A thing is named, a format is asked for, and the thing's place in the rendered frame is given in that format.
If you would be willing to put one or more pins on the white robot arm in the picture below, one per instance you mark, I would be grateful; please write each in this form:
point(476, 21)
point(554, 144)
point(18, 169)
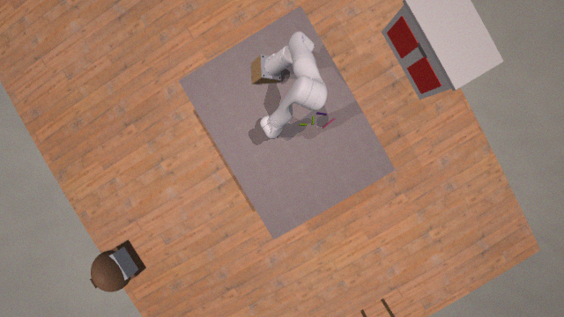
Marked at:
point(305, 91)

